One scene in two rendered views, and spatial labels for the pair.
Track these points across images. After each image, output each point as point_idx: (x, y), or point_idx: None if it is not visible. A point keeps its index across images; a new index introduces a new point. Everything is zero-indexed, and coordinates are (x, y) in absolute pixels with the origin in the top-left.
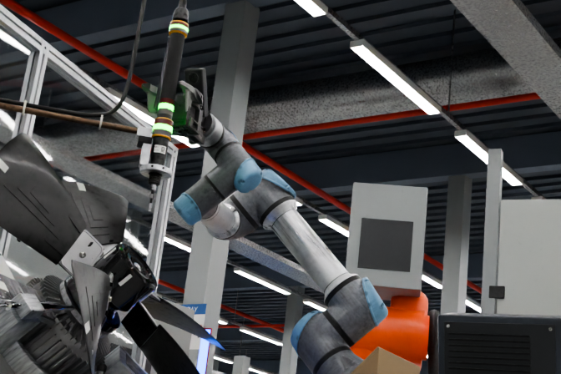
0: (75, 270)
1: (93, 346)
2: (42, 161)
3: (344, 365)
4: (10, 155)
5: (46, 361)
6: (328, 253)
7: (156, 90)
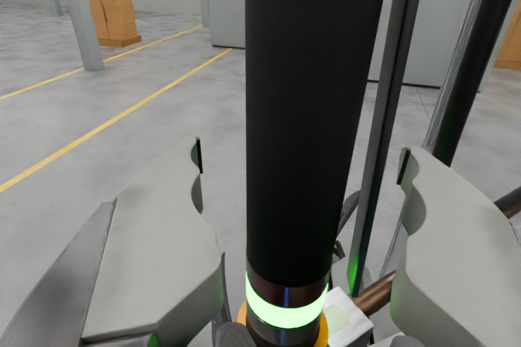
0: (221, 258)
1: (215, 321)
2: (339, 226)
3: None
4: (345, 204)
5: None
6: None
7: (405, 206)
